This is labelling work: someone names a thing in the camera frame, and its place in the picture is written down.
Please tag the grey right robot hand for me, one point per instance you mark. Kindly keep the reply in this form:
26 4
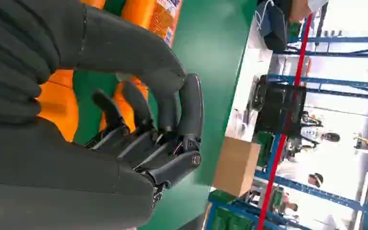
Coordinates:
60 177

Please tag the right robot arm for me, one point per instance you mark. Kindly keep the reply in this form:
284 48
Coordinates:
12 47

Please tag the orange drink bottle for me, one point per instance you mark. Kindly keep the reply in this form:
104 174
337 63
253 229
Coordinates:
57 104
158 19

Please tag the green plastic crate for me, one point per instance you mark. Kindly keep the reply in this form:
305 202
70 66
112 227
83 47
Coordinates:
265 146
228 220

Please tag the brown cardboard box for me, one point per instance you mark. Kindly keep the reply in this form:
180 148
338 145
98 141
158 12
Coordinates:
234 165

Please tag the white table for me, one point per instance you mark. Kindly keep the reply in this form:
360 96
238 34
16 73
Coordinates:
250 79

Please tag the red pole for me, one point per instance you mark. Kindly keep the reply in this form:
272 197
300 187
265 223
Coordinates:
274 165

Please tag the black handheld controller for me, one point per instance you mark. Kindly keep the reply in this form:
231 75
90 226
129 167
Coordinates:
279 104

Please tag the person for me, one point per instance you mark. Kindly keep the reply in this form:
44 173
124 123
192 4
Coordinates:
330 137
316 178

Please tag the black bag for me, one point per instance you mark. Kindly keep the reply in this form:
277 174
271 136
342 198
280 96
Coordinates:
274 28

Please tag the blue shelf rack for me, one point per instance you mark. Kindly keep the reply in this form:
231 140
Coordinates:
346 39

